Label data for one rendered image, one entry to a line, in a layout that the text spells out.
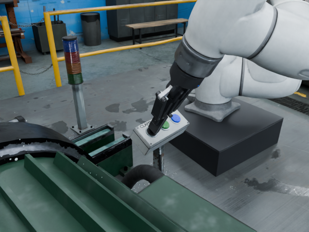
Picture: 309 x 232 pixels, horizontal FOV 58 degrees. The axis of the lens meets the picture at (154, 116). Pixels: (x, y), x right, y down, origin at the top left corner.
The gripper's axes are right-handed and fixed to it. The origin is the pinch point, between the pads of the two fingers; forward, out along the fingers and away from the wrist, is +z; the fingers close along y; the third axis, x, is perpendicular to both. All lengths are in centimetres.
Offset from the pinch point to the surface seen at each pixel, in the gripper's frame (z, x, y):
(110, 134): 32.3, -17.0, -6.5
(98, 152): 27.4, -10.8, 4.6
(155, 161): 17.5, 4.6, -3.7
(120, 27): 275, -331, -335
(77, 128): 54, -37, -8
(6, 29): 133, -204, -51
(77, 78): 31, -45, -9
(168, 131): 4.6, 2.2, -4.6
